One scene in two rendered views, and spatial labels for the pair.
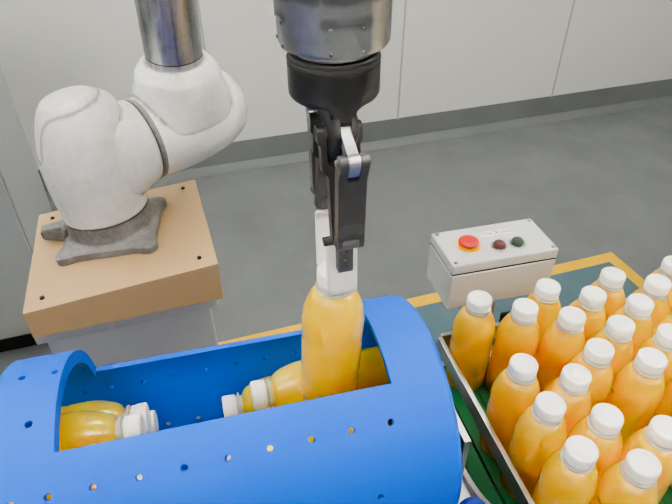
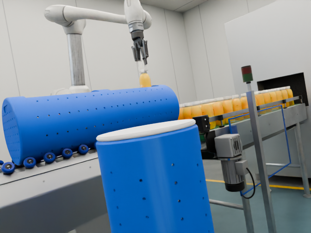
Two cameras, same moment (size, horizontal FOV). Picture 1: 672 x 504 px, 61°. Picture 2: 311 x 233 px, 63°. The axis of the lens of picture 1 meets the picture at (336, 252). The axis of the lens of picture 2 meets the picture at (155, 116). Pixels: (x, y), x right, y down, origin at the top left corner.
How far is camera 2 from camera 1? 1.32 m
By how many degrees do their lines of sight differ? 44
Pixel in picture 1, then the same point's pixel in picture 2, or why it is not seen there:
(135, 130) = not seen: hidden behind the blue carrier
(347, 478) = (159, 95)
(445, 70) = not seen: hidden behind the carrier
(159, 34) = (78, 76)
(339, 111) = (141, 36)
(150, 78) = (75, 87)
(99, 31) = not seen: outside the picture
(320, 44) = (138, 27)
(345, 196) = (145, 46)
